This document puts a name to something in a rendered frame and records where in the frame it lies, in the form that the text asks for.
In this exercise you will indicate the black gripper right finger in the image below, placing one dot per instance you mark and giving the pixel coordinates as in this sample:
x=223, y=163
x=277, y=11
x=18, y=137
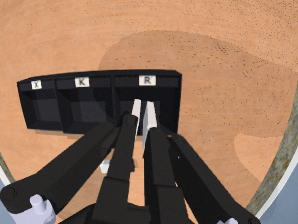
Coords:
x=205, y=195

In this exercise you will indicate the black rack of three bins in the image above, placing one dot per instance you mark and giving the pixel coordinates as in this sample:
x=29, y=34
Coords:
x=85, y=99

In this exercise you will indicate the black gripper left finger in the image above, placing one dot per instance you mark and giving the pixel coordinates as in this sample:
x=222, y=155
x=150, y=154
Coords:
x=38, y=198

